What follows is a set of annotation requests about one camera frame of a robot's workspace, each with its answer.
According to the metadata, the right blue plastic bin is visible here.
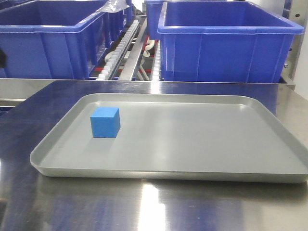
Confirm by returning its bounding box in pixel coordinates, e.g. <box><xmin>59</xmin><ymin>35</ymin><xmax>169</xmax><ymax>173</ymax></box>
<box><xmin>157</xmin><ymin>1</ymin><xmax>304</xmax><ymax>83</ymax></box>

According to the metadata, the blue cube block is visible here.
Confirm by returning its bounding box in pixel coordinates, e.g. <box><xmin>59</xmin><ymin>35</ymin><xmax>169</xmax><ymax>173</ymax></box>
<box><xmin>90</xmin><ymin>107</ymin><xmax>120</xmax><ymax>138</ymax></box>

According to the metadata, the clear plastic bag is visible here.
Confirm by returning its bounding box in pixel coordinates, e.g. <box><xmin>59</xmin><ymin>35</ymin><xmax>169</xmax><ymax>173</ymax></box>
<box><xmin>98</xmin><ymin>0</ymin><xmax>129</xmax><ymax>13</ymax></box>

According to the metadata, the steel shelf front rail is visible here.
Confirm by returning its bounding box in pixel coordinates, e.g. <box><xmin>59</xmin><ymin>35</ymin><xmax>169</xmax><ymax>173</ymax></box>
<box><xmin>0</xmin><ymin>77</ymin><xmax>296</xmax><ymax>102</ymax></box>

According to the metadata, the blue plastic bin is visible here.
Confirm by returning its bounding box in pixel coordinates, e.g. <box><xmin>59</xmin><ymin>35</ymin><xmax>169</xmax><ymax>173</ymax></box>
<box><xmin>145</xmin><ymin>0</ymin><xmax>167</xmax><ymax>41</ymax></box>
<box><xmin>0</xmin><ymin>0</ymin><xmax>109</xmax><ymax>79</ymax></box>
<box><xmin>157</xmin><ymin>1</ymin><xmax>304</xmax><ymax>83</ymax></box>

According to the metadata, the rear blue plastic bin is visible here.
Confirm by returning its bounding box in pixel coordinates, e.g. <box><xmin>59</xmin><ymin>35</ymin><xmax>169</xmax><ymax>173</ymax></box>
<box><xmin>145</xmin><ymin>0</ymin><xmax>167</xmax><ymax>41</ymax></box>

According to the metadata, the grey metal tray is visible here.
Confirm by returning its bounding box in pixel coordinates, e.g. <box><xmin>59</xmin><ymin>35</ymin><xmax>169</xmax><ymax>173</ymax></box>
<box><xmin>30</xmin><ymin>93</ymin><xmax>308</xmax><ymax>183</ymax></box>

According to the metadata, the perforated steel shelf upright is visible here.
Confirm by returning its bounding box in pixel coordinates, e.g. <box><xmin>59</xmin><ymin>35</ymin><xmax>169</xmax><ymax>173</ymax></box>
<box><xmin>282</xmin><ymin>0</ymin><xmax>308</xmax><ymax>85</ymax></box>

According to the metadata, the left blue plastic bin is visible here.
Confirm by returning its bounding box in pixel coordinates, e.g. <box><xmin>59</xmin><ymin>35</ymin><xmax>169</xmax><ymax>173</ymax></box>
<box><xmin>0</xmin><ymin>0</ymin><xmax>109</xmax><ymax>79</ymax></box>

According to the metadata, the white roller conveyor rail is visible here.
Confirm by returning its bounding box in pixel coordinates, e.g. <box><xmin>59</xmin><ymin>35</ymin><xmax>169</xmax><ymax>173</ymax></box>
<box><xmin>96</xmin><ymin>20</ymin><xmax>140</xmax><ymax>81</ymax></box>

